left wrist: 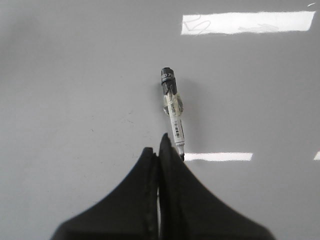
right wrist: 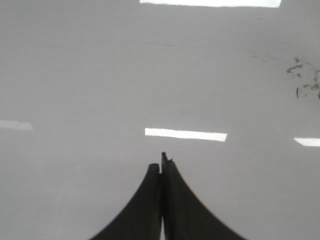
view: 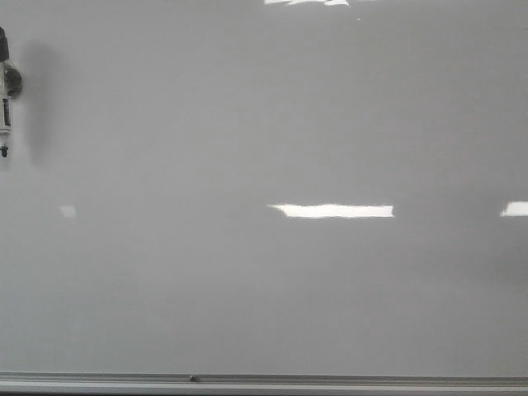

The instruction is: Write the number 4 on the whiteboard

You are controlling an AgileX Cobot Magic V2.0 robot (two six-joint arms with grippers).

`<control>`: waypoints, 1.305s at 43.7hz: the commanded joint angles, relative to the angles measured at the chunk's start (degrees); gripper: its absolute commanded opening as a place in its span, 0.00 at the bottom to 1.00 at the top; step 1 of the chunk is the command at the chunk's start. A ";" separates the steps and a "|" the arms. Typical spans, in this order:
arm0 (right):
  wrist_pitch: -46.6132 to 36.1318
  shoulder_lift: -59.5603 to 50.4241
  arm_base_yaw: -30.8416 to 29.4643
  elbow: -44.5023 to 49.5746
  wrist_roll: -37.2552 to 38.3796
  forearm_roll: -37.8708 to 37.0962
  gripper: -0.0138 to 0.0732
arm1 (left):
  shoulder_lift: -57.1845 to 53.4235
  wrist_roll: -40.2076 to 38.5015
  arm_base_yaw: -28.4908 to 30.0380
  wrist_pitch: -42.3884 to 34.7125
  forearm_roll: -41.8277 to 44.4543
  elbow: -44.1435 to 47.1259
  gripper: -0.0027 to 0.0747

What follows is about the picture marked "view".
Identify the white whiteboard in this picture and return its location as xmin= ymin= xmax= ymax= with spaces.
xmin=1 ymin=1 xmax=527 ymax=395

